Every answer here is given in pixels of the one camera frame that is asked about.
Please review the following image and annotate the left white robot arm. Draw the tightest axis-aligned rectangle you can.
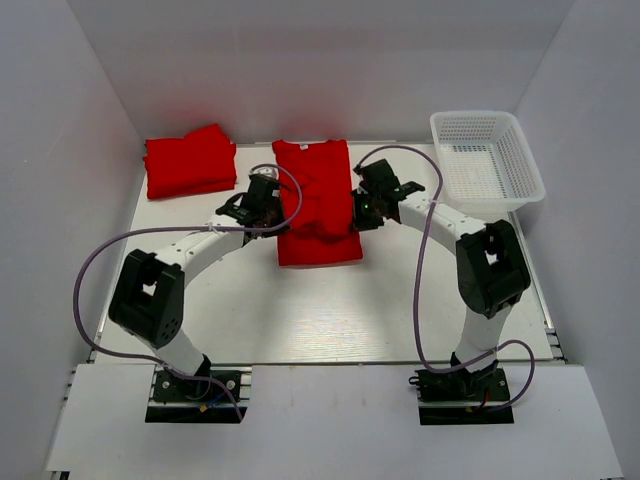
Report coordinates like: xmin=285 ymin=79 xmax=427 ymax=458
xmin=108 ymin=173 xmax=291 ymax=399

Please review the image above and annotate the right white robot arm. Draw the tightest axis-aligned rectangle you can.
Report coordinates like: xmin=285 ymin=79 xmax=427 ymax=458
xmin=352 ymin=159 xmax=531 ymax=399

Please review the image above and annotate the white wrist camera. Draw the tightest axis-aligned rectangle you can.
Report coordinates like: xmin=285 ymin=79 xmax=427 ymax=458
xmin=248 ymin=169 xmax=281 ymax=201
xmin=353 ymin=164 xmax=370 ymax=195

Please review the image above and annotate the folded red t-shirt stack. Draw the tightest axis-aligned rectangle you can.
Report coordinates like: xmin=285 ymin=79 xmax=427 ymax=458
xmin=143 ymin=124 xmax=237 ymax=200

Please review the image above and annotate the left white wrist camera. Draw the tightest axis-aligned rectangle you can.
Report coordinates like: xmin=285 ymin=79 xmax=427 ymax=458
xmin=248 ymin=169 xmax=281 ymax=201

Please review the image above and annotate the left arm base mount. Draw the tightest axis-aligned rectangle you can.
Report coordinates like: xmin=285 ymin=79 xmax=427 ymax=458
xmin=145 ymin=366 xmax=252 ymax=425

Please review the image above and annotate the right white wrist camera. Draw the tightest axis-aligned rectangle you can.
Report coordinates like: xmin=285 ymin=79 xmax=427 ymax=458
xmin=353 ymin=164 xmax=370 ymax=195

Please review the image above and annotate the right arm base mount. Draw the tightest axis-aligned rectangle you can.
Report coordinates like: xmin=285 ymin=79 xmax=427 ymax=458
xmin=408 ymin=359 xmax=514 ymax=426

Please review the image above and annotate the white plastic basket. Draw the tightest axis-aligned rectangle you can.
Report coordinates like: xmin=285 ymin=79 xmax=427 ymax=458
xmin=430 ymin=110 xmax=546 ymax=215

